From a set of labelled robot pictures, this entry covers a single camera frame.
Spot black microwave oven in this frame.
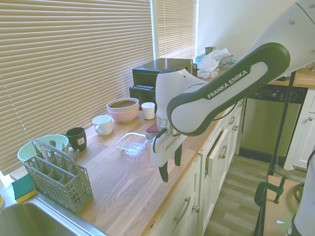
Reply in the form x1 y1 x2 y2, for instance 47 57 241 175
132 58 194 87

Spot narrow beige window blinds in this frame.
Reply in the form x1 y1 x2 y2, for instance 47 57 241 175
156 0 198 60

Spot stainless steel sink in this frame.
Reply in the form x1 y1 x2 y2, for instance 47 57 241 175
0 194 109 236

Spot clear glass food container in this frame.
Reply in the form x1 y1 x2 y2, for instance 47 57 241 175
115 132 149 157

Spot white handled utensil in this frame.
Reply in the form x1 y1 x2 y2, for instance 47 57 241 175
34 143 50 161

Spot dark green clamp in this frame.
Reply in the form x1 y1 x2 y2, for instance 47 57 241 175
254 175 288 207

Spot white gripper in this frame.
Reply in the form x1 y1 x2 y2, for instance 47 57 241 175
150 132 186 183

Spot gray white bowl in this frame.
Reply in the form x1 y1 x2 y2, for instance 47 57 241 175
106 97 140 115

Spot white plastic bag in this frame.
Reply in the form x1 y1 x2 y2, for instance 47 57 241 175
197 48 231 79

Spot black camera tripod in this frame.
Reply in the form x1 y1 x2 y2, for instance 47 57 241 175
267 70 296 176

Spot green yellow sponge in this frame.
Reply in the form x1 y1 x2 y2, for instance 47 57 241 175
11 177 38 204

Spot small white cup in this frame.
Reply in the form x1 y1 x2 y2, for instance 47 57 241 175
141 102 156 120

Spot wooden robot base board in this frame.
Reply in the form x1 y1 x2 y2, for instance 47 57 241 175
258 174 308 236

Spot mint green bowl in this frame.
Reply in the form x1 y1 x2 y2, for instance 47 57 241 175
17 134 70 165

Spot wide beige window blinds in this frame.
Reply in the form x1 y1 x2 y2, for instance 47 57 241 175
0 0 153 177

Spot black cup with sticker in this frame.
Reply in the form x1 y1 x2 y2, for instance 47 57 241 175
65 127 88 152

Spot stainless steel dishwasher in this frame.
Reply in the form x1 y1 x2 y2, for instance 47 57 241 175
240 85 309 158

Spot wide white mug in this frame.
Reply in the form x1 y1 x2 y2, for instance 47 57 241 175
92 115 113 136

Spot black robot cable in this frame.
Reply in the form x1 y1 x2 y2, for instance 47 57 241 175
213 98 244 121

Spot gray plastic cutlery basket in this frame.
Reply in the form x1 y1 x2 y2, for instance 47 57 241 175
23 139 94 213

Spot white kitchen base cabinet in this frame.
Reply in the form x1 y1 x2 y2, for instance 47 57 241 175
147 95 247 236

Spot clear box dark lid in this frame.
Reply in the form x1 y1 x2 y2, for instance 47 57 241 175
219 55 233 66

